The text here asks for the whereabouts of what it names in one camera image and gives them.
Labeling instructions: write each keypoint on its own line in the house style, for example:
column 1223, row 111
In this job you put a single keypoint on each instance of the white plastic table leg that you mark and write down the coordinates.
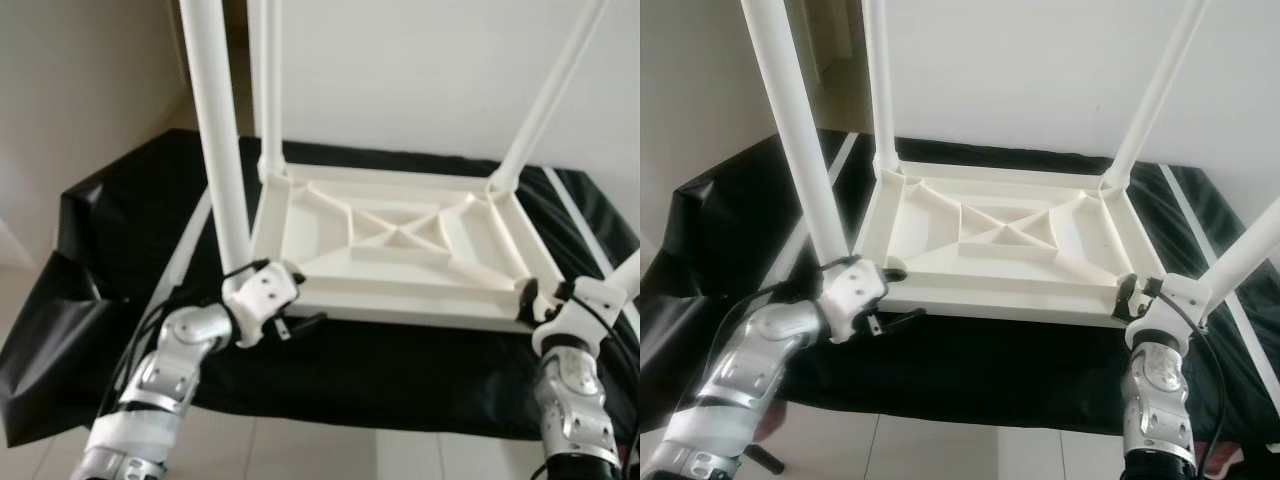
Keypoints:
column 1245, row 260
column 800, row 130
column 220, row 130
column 882, row 80
column 630, row 275
column 1155, row 100
column 545, row 100
column 268, row 80

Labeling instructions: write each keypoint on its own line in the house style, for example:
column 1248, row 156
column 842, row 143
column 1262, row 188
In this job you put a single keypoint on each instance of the white plastic table top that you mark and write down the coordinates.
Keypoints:
column 400, row 275
column 1010, row 270

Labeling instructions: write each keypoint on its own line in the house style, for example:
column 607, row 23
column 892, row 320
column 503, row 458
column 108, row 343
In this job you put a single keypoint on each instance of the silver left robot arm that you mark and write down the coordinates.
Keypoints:
column 750, row 370
column 165, row 380

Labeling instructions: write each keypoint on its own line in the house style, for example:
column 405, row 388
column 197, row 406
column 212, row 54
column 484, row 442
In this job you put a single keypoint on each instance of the black table cloth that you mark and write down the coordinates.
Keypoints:
column 1000, row 370
column 90, row 270

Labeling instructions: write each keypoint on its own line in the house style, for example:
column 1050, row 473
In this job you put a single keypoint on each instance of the pink rounded object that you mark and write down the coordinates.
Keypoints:
column 772, row 425

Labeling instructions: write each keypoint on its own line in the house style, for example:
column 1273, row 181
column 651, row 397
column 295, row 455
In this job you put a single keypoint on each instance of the pink fabric item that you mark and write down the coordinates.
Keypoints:
column 1245, row 460

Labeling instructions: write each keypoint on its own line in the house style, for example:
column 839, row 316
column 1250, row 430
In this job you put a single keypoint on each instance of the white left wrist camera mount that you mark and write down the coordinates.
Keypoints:
column 265, row 295
column 855, row 290

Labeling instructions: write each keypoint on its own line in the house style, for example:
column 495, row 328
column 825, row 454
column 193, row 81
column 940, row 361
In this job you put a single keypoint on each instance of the black table frame leg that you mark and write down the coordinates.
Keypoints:
column 768, row 458

